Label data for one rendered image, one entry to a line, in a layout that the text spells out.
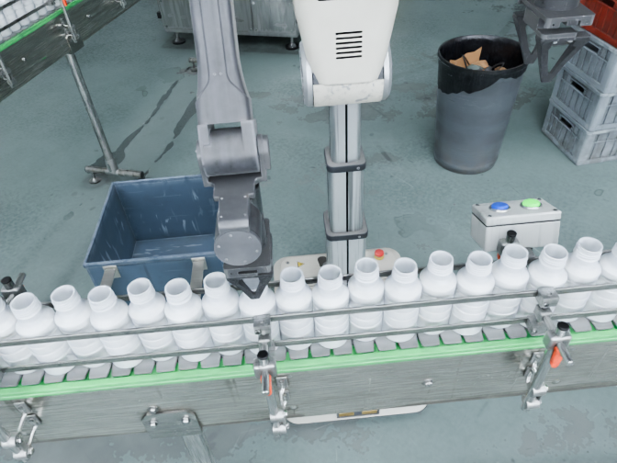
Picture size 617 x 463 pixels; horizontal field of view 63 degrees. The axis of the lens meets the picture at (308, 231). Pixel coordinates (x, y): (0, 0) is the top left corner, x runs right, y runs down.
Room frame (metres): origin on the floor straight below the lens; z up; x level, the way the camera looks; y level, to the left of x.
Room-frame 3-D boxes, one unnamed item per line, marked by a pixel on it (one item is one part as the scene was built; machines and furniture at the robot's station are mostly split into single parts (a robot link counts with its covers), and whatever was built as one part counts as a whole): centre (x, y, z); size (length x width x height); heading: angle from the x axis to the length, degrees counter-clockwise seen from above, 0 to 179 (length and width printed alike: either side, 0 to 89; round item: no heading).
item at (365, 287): (0.55, -0.09, 1.08); 0.06 x 0.06 x 0.17
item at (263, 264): (0.53, 0.09, 1.26); 0.10 x 0.07 x 0.07; 2
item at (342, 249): (1.20, -0.12, 0.49); 0.13 x 0.13 x 0.40; 2
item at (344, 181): (1.20, -0.12, 0.74); 0.11 x 0.11 x 0.40; 2
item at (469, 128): (2.46, -0.95, 0.32); 0.45 x 0.45 x 0.64
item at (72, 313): (0.53, 0.39, 1.08); 0.06 x 0.06 x 0.17
